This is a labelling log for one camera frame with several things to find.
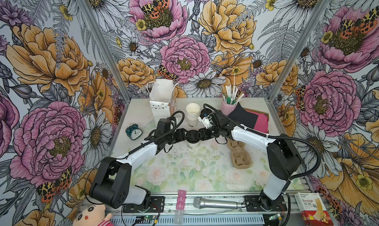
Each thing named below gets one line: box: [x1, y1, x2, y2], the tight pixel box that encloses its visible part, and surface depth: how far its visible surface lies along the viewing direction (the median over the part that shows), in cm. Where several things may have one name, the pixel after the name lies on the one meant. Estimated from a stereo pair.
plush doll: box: [66, 196, 115, 226], surface depth 67 cm
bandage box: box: [293, 191, 334, 226], surface depth 71 cm
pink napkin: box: [245, 110, 269, 134], surface depth 105 cm
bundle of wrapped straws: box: [222, 74, 245, 105], surface depth 104 cm
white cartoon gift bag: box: [149, 78, 177, 124], surface depth 91 cm
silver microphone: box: [193, 197, 243, 210], surface depth 73 cm
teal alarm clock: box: [125, 123, 143, 141], surface depth 97 cm
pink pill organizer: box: [173, 189, 187, 226], surface depth 74 cm
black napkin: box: [227, 102, 259, 129], surface depth 107 cm
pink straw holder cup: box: [220, 99, 238, 117], surface depth 105 cm
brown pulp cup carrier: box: [227, 139, 252, 170], surface depth 88 cm
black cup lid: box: [186, 129, 200, 144], surface depth 87 cm
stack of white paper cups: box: [185, 102, 201, 128], surface depth 97 cm
